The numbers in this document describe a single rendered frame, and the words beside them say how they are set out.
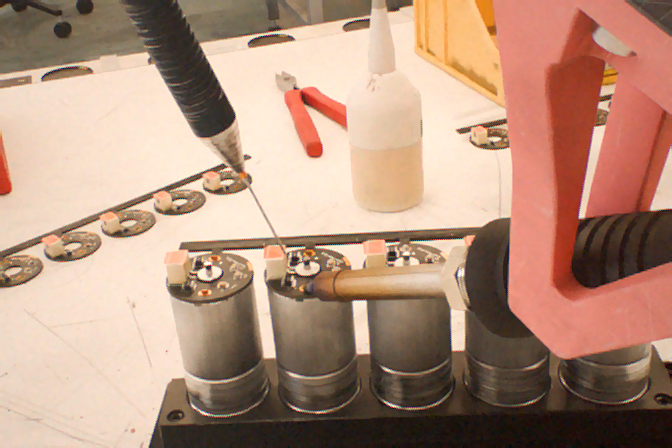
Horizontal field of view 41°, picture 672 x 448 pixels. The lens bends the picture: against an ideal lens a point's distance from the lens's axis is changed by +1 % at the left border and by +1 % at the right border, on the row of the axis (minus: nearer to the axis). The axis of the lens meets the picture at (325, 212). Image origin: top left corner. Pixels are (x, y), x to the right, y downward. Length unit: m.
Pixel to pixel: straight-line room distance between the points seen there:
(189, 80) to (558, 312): 0.09
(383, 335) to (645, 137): 0.11
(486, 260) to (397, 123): 0.22
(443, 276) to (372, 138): 0.21
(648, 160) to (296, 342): 0.12
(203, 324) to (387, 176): 0.17
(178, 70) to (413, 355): 0.11
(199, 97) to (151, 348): 0.16
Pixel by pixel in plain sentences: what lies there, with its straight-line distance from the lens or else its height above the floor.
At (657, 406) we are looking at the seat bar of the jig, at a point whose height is 0.77.
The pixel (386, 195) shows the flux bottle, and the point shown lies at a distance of 0.40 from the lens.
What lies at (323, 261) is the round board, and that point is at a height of 0.81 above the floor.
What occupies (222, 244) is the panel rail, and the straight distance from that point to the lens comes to 0.27.
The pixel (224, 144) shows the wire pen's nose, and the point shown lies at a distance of 0.21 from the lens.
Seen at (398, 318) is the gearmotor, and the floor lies 0.80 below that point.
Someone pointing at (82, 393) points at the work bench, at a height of 0.75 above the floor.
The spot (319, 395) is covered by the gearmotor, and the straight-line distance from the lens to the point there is 0.26.
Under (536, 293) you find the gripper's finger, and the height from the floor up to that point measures 0.86.
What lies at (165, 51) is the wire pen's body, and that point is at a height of 0.89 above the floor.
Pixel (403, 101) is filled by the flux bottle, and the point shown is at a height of 0.80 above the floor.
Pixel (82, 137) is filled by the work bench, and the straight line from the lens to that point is 0.54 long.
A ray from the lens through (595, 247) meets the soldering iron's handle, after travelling 0.16.
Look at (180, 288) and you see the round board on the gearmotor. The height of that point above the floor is 0.81.
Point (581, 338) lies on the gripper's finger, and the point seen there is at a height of 0.85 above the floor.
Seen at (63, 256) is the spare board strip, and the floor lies 0.75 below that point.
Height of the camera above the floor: 0.95
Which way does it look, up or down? 28 degrees down
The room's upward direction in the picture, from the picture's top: 5 degrees counter-clockwise
